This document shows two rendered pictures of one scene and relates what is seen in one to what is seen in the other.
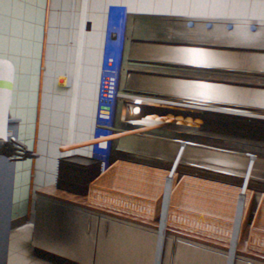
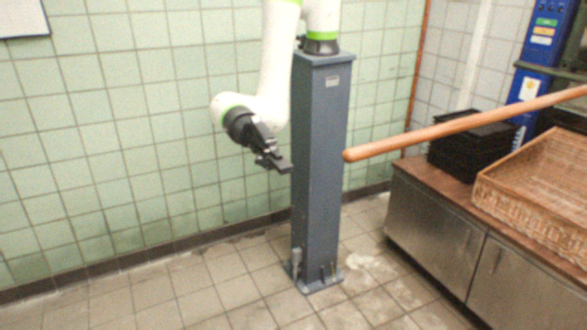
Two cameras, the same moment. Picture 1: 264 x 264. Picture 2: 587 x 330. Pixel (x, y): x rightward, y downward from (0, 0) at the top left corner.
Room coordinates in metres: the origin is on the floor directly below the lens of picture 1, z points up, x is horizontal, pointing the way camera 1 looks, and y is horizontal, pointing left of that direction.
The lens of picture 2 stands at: (1.28, 0.00, 1.52)
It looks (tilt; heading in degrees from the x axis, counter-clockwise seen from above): 29 degrees down; 39
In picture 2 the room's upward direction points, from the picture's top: straight up
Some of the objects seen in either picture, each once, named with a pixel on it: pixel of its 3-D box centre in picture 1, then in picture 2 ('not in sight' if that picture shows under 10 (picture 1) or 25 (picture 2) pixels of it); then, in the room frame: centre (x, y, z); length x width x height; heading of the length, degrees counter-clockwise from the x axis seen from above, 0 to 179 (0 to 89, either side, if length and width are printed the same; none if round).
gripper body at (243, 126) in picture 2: (7, 148); (253, 136); (1.86, 0.60, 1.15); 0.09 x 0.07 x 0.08; 65
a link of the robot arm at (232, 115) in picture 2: not in sight; (244, 125); (1.90, 0.67, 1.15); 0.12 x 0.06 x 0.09; 155
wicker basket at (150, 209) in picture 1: (134, 187); (578, 192); (2.96, -0.07, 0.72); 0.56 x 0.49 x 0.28; 67
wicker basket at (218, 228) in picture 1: (208, 207); not in sight; (2.71, -0.62, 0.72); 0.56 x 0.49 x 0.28; 67
